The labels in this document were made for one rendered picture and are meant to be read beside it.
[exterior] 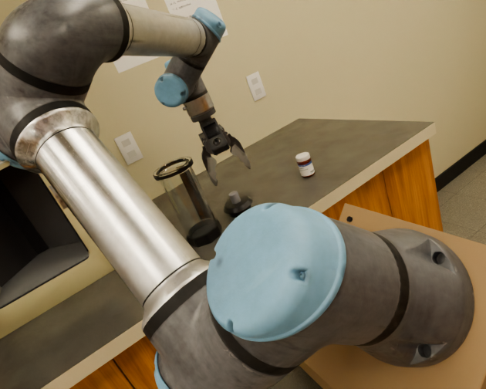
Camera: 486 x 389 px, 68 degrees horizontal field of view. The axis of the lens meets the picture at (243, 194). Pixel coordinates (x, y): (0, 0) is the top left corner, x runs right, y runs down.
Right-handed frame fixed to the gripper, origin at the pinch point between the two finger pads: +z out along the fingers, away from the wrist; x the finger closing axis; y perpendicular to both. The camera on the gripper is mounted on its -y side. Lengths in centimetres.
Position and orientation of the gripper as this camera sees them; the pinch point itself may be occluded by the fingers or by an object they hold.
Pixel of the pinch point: (232, 176)
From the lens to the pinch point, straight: 105.1
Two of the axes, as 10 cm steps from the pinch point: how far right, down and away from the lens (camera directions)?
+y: -2.5, -3.4, 9.1
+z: 3.9, 8.2, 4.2
